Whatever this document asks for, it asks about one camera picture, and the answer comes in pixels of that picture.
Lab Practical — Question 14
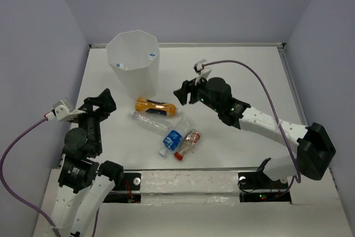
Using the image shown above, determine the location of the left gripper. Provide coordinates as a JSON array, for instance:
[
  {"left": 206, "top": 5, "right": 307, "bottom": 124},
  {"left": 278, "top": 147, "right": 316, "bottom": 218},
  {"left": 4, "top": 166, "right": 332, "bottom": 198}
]
[{"left": 71, "top": 87, "right": 117, "bottom": 154}]

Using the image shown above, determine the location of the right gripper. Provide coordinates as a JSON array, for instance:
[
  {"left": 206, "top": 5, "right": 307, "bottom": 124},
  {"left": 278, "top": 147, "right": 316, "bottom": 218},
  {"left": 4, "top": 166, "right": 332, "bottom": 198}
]
[{"left": 173, "top": 72, "right": 221, "bottom": 113}]

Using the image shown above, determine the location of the clear crushed plastic bottle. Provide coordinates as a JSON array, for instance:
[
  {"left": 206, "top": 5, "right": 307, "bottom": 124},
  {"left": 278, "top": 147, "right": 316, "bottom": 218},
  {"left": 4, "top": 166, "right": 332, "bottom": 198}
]
[{"left": 129, "top": 111, "right": 173, "bottom": 135}]

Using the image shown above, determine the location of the orange label plastic bottle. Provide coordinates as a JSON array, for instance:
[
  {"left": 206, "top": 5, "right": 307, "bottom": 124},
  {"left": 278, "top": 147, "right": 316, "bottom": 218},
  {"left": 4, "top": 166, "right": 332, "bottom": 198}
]
[{"left": 135, "top": 98, "right": 181, "bottom": 117}]

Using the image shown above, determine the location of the red cap plastic bottle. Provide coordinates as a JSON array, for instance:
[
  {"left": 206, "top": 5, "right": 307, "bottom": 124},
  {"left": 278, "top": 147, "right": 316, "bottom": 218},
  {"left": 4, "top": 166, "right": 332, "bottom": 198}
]
[{"left": 174, "top": 128, "right": 201, "bottom": 161}]

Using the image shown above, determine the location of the blue label plastic bottle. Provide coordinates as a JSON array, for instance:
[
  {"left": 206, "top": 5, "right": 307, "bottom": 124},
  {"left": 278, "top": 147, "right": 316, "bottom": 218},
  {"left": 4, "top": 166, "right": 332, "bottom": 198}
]
[{"left": 159, "top": 118, "right": 194, "bottom": 157}]

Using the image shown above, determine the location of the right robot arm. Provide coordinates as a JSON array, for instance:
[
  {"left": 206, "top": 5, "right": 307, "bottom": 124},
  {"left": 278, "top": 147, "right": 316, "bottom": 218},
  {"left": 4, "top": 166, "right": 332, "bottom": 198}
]
[{"left": 174, "top": 78, "right": 336, "bottom": 188}]

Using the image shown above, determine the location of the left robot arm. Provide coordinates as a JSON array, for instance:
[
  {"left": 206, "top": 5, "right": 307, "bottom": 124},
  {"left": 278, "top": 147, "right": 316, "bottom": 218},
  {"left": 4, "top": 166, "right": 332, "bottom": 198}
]
[{"left": 44, "top": 88, "right": 124, "bottom": 236}]

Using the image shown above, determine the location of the white octagonal plastic bin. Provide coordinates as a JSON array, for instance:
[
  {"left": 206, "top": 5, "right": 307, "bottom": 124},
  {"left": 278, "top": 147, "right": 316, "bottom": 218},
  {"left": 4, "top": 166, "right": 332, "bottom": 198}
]
[{"left": 106, "top": 30, "right": 160, "bottom": 99}]

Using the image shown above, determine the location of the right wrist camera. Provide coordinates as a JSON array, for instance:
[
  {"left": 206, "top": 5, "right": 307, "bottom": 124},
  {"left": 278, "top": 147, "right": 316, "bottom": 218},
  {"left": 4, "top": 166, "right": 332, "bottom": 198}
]
[{"left": 194, "top": 59, "right": 211, "bottom": 85}]

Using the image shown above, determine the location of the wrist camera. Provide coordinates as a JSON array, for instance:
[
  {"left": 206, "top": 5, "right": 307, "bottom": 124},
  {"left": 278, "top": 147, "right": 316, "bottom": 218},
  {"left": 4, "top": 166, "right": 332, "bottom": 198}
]
[
  {"left": 53, "top": 98, "right": 85, "bottom": 122},
  {"left": 194, "top": 59, "right": 211, "bottom": 85}
]

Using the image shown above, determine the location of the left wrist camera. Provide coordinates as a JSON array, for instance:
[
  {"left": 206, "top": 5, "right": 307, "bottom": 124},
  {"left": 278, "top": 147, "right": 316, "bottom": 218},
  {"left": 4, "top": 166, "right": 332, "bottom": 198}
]
[{"left": 53, "top": 98, "right": 85, "bottom": 122}]

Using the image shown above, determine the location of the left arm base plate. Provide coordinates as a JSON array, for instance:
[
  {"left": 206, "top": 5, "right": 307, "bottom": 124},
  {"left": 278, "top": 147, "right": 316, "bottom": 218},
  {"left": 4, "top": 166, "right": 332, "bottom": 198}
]
[{"left": 103, "top": 172, "right": 141, "bottom": 204}]

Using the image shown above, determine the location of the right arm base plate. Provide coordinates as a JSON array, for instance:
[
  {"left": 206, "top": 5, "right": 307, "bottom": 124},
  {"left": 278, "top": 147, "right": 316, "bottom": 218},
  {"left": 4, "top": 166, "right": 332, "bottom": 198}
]
[{"left": 237, "top": 172, "right": 292, "bottom": 203}]

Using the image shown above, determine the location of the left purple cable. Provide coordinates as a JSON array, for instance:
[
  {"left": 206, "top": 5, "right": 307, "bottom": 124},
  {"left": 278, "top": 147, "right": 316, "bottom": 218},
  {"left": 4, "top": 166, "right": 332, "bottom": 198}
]
[{"left": 0, "top": 113, "right": 98, "bottom": 237}]

